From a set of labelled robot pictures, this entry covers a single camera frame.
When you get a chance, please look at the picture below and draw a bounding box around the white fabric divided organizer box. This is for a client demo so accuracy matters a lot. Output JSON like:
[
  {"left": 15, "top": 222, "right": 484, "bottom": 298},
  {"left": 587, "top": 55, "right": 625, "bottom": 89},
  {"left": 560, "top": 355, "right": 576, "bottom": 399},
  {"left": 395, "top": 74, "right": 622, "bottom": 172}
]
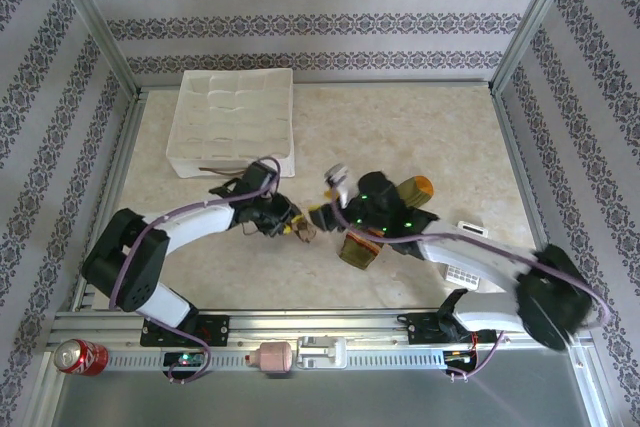
[{"left": 164, "top": 68, "right": 297, "bottom": 180}]

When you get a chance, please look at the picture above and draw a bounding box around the pink plastic bottle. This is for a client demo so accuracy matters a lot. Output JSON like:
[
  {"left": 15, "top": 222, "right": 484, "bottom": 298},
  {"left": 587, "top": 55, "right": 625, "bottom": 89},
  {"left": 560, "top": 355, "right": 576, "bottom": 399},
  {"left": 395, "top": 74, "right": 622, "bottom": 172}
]
[{"left": 246, "top": 340, "right": 293, "bottom": 377}]

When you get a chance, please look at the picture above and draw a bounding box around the small circuit board with lights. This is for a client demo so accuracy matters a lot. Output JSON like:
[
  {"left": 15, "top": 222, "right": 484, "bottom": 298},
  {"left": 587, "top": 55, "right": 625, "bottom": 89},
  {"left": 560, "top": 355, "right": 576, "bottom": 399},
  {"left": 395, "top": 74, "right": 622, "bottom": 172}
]
[{"left": 163, "top": 351, "right": 207, "bottom": 369}]

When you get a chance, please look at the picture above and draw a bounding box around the grey metal plate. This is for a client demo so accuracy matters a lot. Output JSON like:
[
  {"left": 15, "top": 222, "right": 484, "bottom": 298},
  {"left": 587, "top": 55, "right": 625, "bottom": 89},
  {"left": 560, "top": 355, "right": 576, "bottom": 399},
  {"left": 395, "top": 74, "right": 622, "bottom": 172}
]
[{"left": 49, "top": 370, "right": 609, "bottom": 427}]

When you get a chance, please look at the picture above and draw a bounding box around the red soda can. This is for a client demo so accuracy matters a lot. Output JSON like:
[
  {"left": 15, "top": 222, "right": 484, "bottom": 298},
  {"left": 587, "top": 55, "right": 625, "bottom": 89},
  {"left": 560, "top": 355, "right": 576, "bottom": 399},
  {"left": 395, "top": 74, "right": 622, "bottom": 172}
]
[{"left": 53, "top": 338, "right": 110, "bottom": 378}]

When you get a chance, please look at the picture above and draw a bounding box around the brown organizer strap handle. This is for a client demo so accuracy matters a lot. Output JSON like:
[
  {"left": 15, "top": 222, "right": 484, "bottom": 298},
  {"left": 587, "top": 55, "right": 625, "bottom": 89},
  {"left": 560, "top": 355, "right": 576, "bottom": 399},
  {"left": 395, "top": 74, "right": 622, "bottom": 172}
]
[{"left": 198, "top": 164, "right": 242, "bottom": 177}]

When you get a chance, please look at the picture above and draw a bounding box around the aluminium front frame rail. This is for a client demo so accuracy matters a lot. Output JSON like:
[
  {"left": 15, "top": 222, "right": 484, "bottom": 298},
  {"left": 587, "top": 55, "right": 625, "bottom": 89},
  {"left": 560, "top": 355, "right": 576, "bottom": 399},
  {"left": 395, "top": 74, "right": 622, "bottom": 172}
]
[{"left": 47, "top": 307, "right": 587, "bottom": 348}]

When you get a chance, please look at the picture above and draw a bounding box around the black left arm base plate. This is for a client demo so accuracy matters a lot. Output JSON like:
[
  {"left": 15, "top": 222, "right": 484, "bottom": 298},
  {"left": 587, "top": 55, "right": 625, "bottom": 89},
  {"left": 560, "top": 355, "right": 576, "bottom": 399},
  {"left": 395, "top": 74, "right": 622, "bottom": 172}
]
[{"left": 139, "top": 313, "right": 232, "bottom": 348}]

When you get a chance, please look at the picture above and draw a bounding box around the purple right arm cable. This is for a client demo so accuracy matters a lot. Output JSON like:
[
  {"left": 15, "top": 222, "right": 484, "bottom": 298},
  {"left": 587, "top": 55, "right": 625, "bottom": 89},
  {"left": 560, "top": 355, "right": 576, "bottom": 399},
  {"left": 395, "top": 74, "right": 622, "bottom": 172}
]
[{"left": 327, "top": 186, "right": 611, "bottom": 382}]

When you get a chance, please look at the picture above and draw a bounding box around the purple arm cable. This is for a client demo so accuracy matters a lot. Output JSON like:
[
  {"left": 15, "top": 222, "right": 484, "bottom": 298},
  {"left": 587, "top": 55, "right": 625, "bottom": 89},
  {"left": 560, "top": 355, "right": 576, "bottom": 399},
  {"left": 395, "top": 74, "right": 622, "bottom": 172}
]
[
  {"left": 327, "top": 186, "right": 611, "bottom": 382},
  {"left": 108, "top": 156, "right": 282, "bottom": 386}
]

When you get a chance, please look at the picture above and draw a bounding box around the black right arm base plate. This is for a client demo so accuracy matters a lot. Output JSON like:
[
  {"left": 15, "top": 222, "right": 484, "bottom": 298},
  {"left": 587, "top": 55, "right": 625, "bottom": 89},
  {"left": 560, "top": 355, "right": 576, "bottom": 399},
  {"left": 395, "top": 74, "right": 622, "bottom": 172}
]
[{"left": 406, "top": 311, "right": 497, "bottom": 347}]

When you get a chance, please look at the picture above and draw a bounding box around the white plastic bracket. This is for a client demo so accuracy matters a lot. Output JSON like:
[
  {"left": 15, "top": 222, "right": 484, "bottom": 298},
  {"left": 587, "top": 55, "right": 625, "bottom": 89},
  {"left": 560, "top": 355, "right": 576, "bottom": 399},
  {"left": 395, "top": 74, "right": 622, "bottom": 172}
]
[{"left": 296, "top": 336, "right": 348, "bottom": 371}]

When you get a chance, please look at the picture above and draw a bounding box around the aluminium side frame rail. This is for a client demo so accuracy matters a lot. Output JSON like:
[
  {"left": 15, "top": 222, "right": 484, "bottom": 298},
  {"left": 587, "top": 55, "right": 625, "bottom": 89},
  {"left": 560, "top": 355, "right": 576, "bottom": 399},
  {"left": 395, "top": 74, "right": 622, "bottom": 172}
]
[
  {"left": 491, "top": 86, "right": 569, "bottom": 309},
  {"left": 69, "top": 89, "right": 149, "bottom": 312}
]

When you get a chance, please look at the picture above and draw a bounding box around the grey slotted cable duct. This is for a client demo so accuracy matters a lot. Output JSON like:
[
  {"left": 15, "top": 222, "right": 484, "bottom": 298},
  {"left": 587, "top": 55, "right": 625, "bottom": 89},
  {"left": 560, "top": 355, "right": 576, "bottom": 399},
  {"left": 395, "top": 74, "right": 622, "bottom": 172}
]
[{"left": 106, "top": 349, "right": 447, "bottom": 371}]

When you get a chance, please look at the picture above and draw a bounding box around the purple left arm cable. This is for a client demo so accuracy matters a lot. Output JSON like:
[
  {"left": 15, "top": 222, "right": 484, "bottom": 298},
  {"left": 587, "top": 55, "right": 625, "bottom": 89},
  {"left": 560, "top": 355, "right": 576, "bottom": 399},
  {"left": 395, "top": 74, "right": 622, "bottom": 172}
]
[{"left": 108, "top": 156, "right": 282, "bottom": 386}]

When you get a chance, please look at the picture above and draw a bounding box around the small circuit board with wires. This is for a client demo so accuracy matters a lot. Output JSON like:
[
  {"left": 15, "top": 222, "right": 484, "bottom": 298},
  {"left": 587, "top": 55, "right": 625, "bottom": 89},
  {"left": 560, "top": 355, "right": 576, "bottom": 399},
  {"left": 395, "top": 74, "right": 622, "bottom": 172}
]
[{"left": 443, "top": 348, "right": 479, "bottom": 364}]

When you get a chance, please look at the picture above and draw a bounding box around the aluminium frame post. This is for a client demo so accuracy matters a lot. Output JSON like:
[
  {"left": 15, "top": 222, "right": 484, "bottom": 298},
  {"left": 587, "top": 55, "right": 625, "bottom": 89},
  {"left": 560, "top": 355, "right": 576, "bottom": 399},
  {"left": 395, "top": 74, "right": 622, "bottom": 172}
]
[
  {"left": 489, "top": 0, "right": 586, "bottom": 96},
  {"left": 47, "top": 0, "right": 141, "bottom": 101}
]

